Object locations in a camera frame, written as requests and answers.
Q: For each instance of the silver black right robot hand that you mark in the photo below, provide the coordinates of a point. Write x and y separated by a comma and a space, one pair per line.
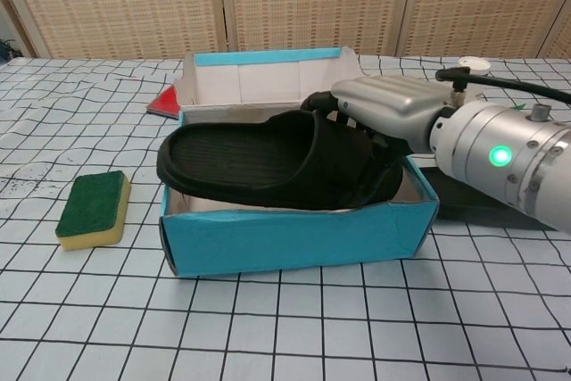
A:
392, 100

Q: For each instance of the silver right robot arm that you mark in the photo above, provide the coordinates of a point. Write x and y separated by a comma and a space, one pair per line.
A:
513, 167

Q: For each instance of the blue cardboard shoe box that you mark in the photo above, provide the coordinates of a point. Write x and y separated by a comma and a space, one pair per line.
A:
290, 238

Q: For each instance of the white paper cup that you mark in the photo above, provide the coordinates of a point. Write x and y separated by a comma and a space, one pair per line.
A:
475, 64

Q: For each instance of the red flat pad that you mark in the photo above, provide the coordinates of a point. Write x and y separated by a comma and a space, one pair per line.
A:
167, 102

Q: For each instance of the green yellow sponge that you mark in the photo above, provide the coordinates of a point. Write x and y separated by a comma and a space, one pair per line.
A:
89, 207

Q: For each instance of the blue checkered tablecloth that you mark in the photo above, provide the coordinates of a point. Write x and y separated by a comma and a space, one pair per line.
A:
134, 309

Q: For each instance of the dark green plant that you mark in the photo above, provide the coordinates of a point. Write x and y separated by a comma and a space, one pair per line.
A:
6, 48

